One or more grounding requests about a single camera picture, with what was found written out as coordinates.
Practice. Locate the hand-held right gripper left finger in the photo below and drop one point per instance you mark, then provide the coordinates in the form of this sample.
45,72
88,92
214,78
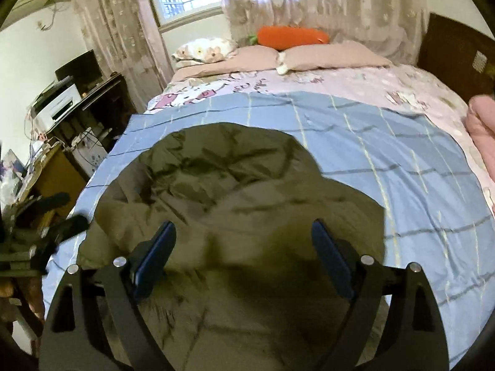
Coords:
154,261

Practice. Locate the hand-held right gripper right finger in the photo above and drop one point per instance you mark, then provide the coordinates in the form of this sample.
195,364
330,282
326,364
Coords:
330,259

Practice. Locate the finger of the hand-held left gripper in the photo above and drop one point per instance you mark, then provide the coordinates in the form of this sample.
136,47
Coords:
50,204
69,227

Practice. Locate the olive green hooded jacket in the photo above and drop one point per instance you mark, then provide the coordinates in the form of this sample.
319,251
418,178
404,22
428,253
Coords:
232,185

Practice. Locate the light wooden cabinet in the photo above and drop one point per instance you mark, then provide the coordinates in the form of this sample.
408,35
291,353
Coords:
58,177

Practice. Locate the white floral paper bag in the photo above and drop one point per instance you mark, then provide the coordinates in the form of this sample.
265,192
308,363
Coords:
92,154

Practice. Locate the white printer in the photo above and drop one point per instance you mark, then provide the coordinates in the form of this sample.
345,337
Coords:
58,104

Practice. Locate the blue plaid bed sheet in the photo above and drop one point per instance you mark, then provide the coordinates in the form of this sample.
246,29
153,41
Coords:
386,154

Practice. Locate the dark computer desk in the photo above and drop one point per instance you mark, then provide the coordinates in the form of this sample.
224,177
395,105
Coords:
112,100

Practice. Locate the black monitor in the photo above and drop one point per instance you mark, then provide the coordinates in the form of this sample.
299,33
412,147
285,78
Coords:
79,67

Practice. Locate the pink cartoon print bed sheet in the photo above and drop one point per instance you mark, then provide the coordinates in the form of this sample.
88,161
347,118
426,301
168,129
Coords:
348,81

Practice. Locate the narrow pink lace curtain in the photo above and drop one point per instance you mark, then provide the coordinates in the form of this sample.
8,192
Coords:
116,27

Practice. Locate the small white cloth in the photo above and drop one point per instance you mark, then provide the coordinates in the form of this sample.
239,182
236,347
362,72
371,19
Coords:
283,63

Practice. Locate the white air conditioner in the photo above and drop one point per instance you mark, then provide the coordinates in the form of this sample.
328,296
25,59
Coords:
27,4

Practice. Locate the pink folded quilt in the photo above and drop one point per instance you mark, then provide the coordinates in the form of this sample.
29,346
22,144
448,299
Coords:
481,123

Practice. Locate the pink pillow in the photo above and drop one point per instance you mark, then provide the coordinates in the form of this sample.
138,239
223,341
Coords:
340,56
247,60

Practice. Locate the floral print pillow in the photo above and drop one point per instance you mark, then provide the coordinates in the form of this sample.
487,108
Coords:
205,52

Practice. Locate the orange carrot plush pillow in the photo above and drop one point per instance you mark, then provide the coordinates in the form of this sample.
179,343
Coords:
294,38

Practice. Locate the dark wooden bed headboard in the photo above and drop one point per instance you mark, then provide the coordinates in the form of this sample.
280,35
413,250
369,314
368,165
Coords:
448,50

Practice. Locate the wide pink lace curtain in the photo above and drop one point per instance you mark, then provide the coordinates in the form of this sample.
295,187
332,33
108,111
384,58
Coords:
328,4

